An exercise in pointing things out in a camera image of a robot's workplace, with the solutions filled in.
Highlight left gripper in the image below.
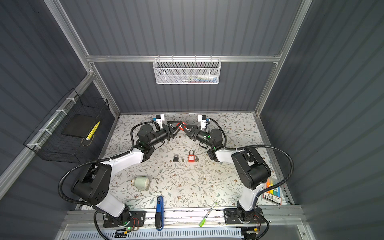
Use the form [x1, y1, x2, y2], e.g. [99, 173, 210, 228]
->
[148, 120, 181, 149]

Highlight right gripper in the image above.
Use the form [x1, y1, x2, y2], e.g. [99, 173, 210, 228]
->
[183, 126, 215, 150]

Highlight red padlock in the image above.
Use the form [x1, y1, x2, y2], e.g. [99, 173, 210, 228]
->
[188, 150, 196, 163]
[178, 122, 186, 131]

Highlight small black padlock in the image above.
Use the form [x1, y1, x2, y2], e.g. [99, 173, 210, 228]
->
[173, 155, 179, 163]

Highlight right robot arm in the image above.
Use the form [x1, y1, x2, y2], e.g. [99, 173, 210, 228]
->
[181, 125, 271, 223]

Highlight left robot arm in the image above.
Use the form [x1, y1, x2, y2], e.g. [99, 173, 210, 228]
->
[71, 121, 183, 218]

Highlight pale green cup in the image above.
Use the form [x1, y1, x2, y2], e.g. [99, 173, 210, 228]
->
[132, 176, 151, 191]

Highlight green marker pen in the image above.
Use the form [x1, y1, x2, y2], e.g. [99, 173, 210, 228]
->
[199, 203, 217, 227]

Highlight black pad in basket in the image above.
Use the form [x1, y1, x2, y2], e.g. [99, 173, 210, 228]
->
[62, 114, 97, 138]

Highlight blue utility knife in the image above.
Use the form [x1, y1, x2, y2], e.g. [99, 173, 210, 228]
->
[155, 196, 164, 231]

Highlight highlighter pack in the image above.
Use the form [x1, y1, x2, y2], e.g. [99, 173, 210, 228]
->
[263, 178, 283, 205]

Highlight white vent strip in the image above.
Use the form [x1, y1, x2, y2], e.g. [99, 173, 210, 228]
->
[67, 228, 244, 240]

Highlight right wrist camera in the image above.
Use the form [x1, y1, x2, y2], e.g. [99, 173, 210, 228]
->
[198, 115, 209, 131]

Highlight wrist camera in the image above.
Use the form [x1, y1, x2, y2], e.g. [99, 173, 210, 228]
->
[154, 114, 165, 129]
[198, 115, 209, 131]

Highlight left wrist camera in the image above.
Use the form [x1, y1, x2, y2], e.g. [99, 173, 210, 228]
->
[154, 114, 165, 129]

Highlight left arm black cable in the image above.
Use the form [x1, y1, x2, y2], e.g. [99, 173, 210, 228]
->
[57, 121, 157, 240]

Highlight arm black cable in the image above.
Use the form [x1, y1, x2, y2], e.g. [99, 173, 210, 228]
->
[208, 118, 295, 199]
[57, 121, 157, 240]

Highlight white wire basket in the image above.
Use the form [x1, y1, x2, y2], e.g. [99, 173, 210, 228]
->
[153, 58, 222, 85]

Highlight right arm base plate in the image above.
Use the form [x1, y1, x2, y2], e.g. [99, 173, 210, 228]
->
[223, 208, 266, 225]

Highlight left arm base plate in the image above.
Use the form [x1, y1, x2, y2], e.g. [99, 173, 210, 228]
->
[103, 211, 147, 228]

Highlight black wire basket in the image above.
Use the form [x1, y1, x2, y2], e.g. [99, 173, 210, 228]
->
[24, 92, 115, 164]

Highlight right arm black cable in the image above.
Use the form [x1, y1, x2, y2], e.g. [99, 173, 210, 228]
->
[208, 118, 295, 199]

